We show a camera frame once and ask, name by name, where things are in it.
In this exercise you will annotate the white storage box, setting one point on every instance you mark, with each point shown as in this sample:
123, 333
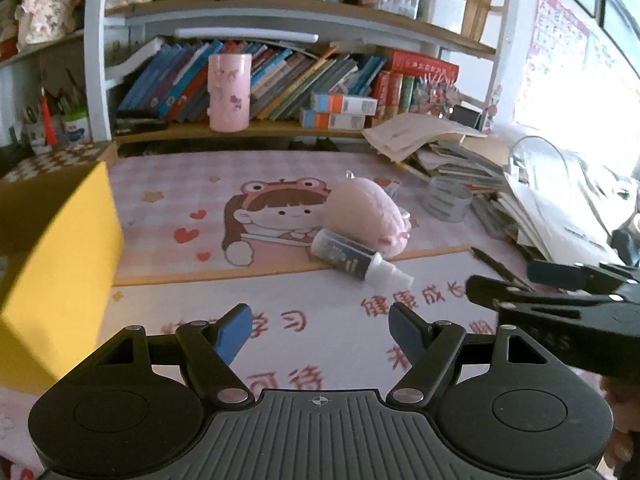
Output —
442, 10

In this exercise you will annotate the black stapler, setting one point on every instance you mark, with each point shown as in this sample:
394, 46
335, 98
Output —
140, 121

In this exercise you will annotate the yellow cardboard box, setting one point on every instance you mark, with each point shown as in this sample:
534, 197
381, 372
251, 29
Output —
55, 285

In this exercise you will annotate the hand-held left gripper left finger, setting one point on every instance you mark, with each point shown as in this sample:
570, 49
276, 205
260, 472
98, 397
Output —
232, 327

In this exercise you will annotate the clear round container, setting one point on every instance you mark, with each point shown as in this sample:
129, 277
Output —
446, 200

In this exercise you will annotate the pink printed tumbler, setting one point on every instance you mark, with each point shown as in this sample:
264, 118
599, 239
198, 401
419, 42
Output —
229, 92

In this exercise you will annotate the row of leaning books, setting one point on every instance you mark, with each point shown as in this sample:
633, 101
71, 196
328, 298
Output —
280, 80

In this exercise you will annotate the white cup with label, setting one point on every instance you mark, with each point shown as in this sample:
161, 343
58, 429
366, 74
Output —
77, 127

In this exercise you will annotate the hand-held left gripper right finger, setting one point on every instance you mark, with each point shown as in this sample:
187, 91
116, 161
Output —
405, 330

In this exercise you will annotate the white bookshelf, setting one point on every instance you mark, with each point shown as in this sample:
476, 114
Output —
95, 60

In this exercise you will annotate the person's right hand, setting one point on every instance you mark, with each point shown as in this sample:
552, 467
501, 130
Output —
622, 410

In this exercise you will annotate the red boxed book set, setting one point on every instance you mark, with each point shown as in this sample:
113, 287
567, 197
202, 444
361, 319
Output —
420, 80

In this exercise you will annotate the pile of papers and books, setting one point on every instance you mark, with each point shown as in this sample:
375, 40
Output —
450, 145

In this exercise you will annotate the floral dressed doll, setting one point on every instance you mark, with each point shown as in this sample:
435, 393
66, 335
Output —
47, 7

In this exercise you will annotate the desktop with pink checked cloth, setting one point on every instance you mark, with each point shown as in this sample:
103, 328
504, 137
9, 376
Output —
175, 200

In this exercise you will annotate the orange and white carton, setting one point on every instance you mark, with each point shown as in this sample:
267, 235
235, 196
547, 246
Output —
345, 104
332, 121

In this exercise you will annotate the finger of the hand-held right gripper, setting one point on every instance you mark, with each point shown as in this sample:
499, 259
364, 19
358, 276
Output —
555, 272
487, 292

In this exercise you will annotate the black pen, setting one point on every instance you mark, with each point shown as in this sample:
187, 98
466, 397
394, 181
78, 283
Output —
495, 265

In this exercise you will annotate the small black box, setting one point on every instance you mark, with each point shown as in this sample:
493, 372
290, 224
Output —
466, 116

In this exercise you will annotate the pink plush toy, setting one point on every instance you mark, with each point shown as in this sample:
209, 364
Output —
360, 205

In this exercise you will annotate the clear plastic bag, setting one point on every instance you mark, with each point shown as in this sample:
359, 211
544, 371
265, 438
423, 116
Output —
565, 180

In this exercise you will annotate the brown checked cloth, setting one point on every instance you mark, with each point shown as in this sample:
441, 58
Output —
60, 157

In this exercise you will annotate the pink wall poster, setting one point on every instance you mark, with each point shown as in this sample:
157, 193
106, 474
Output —
550, 60

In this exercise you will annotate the clear spray bottle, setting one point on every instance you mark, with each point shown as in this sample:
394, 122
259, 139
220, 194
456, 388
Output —
345, 255

